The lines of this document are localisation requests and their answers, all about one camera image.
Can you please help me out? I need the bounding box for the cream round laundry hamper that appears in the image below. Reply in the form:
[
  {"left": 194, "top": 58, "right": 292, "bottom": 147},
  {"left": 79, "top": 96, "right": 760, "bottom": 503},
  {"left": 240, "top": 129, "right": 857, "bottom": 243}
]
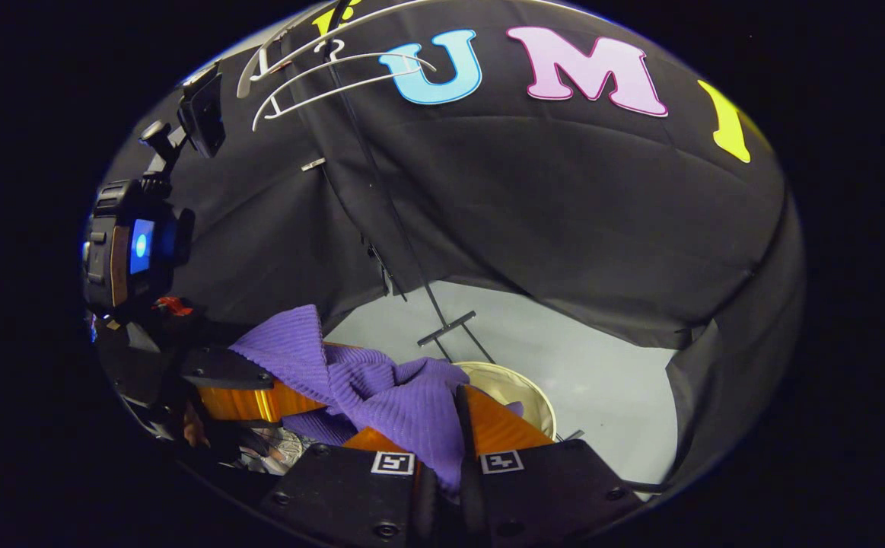
[{"left": 454, "top": 361, "right": 559, "bottom": 444}]

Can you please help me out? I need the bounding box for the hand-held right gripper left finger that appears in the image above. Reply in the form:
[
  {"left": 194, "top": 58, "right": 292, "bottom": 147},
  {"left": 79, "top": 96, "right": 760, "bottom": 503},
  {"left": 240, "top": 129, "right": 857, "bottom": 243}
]
[{"left": 259, "top": 425, "right": 422, "bottom": 546}]

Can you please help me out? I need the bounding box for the purple knitted cardigan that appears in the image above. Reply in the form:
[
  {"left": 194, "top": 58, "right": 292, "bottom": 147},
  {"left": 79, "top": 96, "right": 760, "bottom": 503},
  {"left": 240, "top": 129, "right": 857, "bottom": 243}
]
[{"left": 228, "top": 304, "right": 527, "bottom": 497}]

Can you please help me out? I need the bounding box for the black backdrop cloth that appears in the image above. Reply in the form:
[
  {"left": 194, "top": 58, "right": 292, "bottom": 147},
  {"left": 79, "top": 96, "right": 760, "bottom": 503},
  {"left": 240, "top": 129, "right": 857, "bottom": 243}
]
[{"left": 100, "top": 0, "right": 807, "bottom": 489}]

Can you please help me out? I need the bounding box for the black clothes rack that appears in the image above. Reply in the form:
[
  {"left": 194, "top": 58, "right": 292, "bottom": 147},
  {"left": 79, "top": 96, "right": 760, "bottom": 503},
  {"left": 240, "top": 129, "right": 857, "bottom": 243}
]
[{"left": 320, "top": 0, "right": 498, "bottom": 368}]

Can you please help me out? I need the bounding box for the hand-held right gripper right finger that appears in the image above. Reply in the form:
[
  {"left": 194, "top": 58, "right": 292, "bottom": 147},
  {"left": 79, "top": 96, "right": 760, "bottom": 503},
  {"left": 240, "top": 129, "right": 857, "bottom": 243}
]
[{"left": 454, "top": 384, "right": 645, "bottom": 546}]

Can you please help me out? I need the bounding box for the white plastic clothes hanger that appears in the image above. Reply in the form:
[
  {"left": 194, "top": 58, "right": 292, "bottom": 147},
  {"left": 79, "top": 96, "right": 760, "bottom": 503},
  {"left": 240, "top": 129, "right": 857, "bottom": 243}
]
[{"left": 235, "top": 0, "right": 428, "bottom": 100}]

